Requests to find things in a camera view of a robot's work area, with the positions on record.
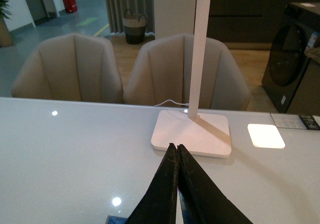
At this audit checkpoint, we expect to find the right beige upholstered chair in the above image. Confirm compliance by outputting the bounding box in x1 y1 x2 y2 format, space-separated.
123 34 251 111

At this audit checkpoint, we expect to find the label card on table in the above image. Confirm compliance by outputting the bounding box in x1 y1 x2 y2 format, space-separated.
270 113 320 131

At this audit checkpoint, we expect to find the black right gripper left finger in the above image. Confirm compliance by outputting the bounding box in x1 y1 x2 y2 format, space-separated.
127 143 179 224

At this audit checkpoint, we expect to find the blue plastic block part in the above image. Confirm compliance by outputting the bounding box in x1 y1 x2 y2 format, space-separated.
105 215 128 224

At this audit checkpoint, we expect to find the gray curtain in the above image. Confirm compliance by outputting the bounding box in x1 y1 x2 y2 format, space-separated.
105 0 155 34

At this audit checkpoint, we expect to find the left beige upholstered chair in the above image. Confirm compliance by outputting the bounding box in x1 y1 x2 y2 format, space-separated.
11 33 124 104

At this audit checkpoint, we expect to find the woven basket with handles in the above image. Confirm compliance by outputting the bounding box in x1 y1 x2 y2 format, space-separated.
122 9 147 45

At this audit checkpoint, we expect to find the dark washing machine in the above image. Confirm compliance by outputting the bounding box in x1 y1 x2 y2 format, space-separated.
261 2 320 113

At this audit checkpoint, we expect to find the green potted plant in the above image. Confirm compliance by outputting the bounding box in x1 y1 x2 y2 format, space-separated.
0 0 13 48

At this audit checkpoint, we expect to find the beige upholstered chair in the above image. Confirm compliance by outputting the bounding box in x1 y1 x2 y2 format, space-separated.
11 33 124 104
123 34 251 111

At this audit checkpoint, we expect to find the red fire extinguisher box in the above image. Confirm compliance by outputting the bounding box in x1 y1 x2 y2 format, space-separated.
62 0 78 14

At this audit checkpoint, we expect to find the white desk lamp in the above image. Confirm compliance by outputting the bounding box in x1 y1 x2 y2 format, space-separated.
151 0 232 158

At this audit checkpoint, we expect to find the dark kitchen cabinet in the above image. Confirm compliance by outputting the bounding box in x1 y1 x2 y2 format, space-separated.
207 0 320 43

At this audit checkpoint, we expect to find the white lamp power cable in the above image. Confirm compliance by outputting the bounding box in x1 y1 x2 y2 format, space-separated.
154 99 190 108

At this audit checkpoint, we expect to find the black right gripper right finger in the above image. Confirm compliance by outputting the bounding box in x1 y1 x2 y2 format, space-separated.
177 144 251 224

